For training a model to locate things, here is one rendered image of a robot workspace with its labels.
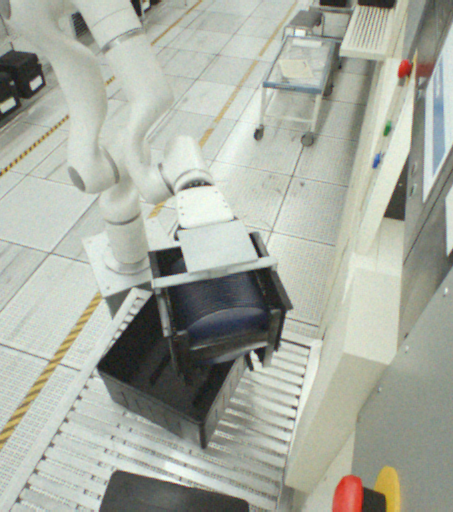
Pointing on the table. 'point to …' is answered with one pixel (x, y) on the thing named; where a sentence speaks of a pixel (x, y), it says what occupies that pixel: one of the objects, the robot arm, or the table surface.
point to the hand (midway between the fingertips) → (216, 250)
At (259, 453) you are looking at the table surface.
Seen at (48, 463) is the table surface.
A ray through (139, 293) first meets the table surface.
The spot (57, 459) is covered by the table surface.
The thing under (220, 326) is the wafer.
